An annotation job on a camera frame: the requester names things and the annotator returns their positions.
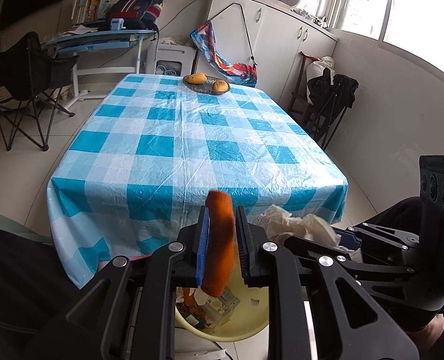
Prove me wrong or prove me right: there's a yellow mango left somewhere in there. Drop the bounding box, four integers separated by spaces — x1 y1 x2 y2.
184 72 207 85

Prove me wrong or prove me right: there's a colourful hanging cloth bag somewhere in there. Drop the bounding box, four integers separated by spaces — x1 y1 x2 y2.
189 20 259 88

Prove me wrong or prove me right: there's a blue study desk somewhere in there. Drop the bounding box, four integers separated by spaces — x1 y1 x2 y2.
42 29 158 107

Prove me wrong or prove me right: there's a blue checkered tablecloth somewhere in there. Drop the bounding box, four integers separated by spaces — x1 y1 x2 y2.
47 74 348 287

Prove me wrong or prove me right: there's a dark glass fruit plate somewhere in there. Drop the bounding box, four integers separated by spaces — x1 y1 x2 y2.
182 76 230 95

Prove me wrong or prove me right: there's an orange peel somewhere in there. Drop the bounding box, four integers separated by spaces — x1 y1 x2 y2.
202 190 235 297

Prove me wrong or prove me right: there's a white paper wrapper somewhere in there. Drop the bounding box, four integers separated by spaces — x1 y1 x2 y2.
252 205 348 250

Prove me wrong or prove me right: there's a dark striped backpack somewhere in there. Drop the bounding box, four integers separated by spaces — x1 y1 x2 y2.
106 0 164 31

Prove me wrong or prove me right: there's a pale yellow trash bin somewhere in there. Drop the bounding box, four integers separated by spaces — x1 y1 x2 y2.
175 257 269 342

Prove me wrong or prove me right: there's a green milk carton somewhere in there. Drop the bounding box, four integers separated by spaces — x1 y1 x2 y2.
176 286 242 332

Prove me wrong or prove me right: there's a white plastic stool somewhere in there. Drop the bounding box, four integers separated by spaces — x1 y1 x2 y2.
145 43 196 77

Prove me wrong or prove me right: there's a row of books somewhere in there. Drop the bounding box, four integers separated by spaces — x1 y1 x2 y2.
71 0 115 24

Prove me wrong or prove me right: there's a black folded chair right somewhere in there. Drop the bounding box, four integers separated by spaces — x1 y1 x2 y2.
302 67 359 150

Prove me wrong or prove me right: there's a white wall cabinet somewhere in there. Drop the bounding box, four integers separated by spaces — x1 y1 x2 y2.
206 0 337 109

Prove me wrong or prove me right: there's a black folding camp chair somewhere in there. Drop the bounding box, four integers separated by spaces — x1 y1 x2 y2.
0 32 79 151

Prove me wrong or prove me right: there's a yellow mango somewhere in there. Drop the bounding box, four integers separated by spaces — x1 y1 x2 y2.
184 72 207 85
211 80 229 93

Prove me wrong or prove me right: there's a yellow mango right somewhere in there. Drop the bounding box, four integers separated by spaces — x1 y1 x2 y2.
211 80 229 93

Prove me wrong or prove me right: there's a white bag on chair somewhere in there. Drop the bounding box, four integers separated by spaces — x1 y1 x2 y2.
306 56 335 84

